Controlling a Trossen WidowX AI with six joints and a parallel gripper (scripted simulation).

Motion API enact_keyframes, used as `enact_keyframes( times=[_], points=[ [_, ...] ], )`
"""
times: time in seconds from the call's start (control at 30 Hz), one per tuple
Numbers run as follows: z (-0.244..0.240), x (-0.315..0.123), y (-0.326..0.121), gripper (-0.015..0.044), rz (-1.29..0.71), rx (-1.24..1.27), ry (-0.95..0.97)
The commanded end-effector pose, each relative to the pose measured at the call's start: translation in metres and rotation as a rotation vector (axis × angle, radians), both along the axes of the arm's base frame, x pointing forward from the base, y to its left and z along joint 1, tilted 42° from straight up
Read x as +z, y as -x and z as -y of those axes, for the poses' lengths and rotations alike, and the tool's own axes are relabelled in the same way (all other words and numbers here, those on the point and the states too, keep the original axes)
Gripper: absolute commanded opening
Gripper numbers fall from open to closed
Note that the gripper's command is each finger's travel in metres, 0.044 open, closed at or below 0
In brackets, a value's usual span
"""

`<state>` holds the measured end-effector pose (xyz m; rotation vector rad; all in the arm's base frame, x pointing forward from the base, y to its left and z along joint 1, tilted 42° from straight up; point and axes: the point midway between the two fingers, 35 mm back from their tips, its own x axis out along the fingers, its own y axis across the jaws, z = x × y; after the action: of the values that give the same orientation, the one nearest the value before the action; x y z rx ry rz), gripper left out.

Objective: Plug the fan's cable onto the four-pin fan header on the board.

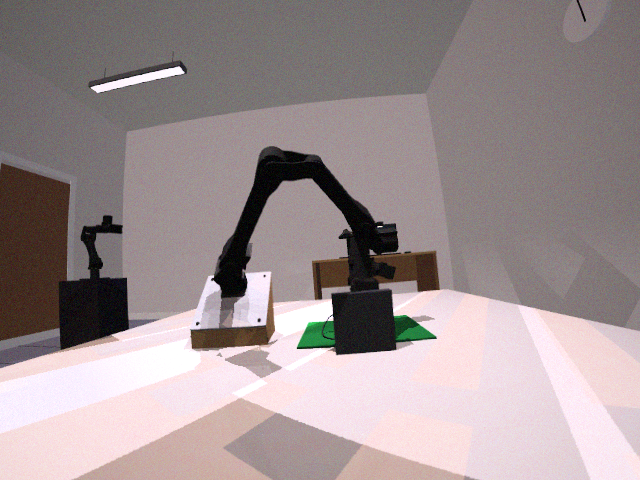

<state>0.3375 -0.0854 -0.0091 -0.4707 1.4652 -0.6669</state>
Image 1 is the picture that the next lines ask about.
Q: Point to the green circuit board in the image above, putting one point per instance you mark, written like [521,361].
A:
[406,330]

